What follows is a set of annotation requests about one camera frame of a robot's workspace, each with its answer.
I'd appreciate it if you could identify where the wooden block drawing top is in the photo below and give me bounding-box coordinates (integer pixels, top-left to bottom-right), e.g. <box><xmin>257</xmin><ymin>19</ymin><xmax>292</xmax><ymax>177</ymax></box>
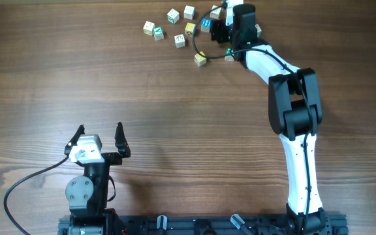
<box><xmin>174</xmin><ymin>34</ymin><xmax>185</xmax><ymax>48</ymax></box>

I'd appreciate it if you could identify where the camera cable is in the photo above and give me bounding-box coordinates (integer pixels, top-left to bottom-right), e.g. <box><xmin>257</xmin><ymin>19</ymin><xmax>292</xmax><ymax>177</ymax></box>
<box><xmin>192</xmin><ymin>5</ymin><xmax>313</xmax><ymax>229</ymax></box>
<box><xmin>3</xmin><ymin>155</ymin><xmax>71</xmax><ymax>235</ymax></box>

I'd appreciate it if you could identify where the wooden block yellow K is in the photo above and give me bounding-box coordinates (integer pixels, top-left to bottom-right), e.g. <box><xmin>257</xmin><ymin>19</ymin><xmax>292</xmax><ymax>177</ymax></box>
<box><xmin>194</xmin><ymin>52</ymin><xmax>207</xmax><ymax>67</ymax></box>

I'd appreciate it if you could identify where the yellow top block red M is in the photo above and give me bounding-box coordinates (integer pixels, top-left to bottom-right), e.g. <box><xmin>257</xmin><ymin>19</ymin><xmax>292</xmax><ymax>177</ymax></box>
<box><xmin>185</xmin><ymin>23</ymin><xmax>195</xmax><ymax>36</ymax></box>

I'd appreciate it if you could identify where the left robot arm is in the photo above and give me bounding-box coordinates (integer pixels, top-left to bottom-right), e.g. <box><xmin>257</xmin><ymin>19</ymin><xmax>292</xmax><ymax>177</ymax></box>
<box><xmin>57</xmin><ymin>122</ymin><xmax>131</xmax><ymax>235</ymax></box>

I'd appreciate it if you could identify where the left camera cable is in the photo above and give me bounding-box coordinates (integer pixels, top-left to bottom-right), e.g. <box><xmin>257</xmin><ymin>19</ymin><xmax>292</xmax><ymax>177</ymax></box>
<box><xmin>3</xmin><ymin>155</ymin><xmax>71</xmax><ymax>235</ymax></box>

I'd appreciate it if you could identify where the wooden block green Z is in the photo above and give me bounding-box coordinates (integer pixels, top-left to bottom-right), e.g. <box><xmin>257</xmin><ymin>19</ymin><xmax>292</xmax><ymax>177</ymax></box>
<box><xmin>225</xmin><ymin>48</ymin><xmax>235</xmax><ymax>62</ymax></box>

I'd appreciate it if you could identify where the plain wooden picture block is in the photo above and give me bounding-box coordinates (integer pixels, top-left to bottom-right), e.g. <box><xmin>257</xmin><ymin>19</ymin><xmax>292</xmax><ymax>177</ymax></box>
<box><xmin>210</xmin><ymin>5</ymin><xmax>222</xmax><ymax>19</ymax></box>

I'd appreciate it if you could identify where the right camera cable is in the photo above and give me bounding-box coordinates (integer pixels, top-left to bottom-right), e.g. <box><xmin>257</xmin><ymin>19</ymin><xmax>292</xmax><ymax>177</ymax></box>
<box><xmin>192</xmin><ymin>5</ymin><xmax>313</xmax><ymax>229</ymax></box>

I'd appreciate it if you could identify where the wooden block blue H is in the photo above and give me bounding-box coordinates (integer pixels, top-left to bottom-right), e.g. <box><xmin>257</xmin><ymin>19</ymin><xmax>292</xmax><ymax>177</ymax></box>
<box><xmin>200</xmin><ymin>18</ymin><xmax>212</xmax><ymax>33</ymax></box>

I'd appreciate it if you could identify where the wooden block yellow edge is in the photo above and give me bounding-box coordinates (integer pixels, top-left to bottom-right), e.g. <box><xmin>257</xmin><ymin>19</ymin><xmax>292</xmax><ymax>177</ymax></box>
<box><xmin>143</xmin><ymin>21</ymin><xmax>155</xmax><ymax>36</ymax></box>

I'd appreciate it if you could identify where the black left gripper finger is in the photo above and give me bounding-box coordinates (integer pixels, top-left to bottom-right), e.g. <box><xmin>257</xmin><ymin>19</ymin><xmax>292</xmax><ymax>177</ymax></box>
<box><xmin>114</xmin><ymin>122</ymin><xmax>131</xmax><ymax>158</ymax></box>
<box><xmin>64</xmin><ymin>125</ymin><xmax>85</xmax><ymax>155</ymax></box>

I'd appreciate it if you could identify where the wooden block green side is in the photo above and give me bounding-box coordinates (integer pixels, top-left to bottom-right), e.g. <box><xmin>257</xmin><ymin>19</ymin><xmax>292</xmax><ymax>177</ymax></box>
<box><xmin>255</xmin><ymin>24</ymin><xmax>262</xmax><ymax>38</ymax></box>

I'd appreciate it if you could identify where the wooden block green V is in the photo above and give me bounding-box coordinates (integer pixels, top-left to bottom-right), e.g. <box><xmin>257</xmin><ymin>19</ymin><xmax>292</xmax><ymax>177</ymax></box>
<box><xmin>153</xmin><ymin>27</ymin><xmax>165</xmax><ymax>40</ymax></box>

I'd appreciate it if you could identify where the wooden block teal side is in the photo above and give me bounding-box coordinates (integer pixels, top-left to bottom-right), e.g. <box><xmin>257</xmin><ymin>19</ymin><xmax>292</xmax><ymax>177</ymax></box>
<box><xmin>167</xmin><ymin>8</ymin><xmax>180</xmax><ymax>24</ymax></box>

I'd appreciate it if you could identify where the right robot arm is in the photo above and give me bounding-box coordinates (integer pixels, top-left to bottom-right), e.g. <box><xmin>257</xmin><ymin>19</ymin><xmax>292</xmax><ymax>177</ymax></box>
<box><xmin>211</xmin><ymin>1</ymin><xmax>327</xmax><ymax>234</ymax></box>

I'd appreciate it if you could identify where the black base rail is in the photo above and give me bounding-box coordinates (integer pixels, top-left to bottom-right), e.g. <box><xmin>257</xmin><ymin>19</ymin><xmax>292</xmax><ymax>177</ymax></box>
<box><xmin>57</xmin><ymin>214</ymin><xmax>349</xmax><ymax>235</ymax></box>

